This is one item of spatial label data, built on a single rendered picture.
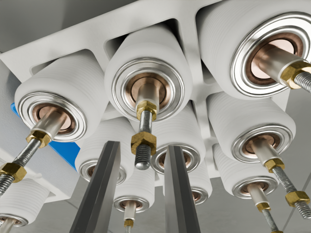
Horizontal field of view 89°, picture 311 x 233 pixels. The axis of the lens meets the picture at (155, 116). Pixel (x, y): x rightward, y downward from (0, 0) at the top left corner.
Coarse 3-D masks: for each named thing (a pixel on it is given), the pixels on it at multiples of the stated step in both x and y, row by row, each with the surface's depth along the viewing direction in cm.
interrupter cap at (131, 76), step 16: (128, 64) 14; (144, 64) 15; (160, 64) 14; (112, 80) 15; (128, 80) 16; (144, 80) 16; (160, 80) 16; (176, 80) 16; (112, 96) 16; (128, 96) 17; (160, 96) 17; (176, 96) 17; (128, 112) 18; (160, 112) 18
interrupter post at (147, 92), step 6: (144, 84) 16; (150, 84) 16; (138, 90) 16; (144, 90) 15; (150, 90) 15; (156, 90) 16; (138, 96) 15; (144, 96) 14; (150, 96) 14; (156, 96) 15; (138, 102) 14; (150, 102) 14; (156, 102) 14; (156, 108) 14; (156, 114) 15
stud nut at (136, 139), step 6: (144, 132) 11; (132, 138) 11; (138, 138) 10; (144, 138) 10; (150, 138) 10; (132, 144) 10; (138, 144) 10; (144, 144) 10; (150, 144) 10; (132, 150) 11
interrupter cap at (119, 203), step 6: (120, 198) 30; (126, 198) 31; (132, 198) 31; (138, 198) 30; (144, 198) 31; (114, 204) 32; (120, 204) 32; (138, 204) 33; (144, 204) 32; (120, 210) 34; (138, 210) 34; (144, 210) 34
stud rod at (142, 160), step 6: (144, 114) 13; (150, 114) 13; (144, 120) 12; (150, 120) 13; (144, 126) 12; (150, 126) 12; (138, 132) 12; (150, 132) 12; (138, 150) 10; (144, 150) 10; (150, 150) 10; (138, 156) 10; (144, 156) 10; (150, 156) 10; (138, 162) 9; (144, 162) 9; (138, 168) 10; (144, 168) 10
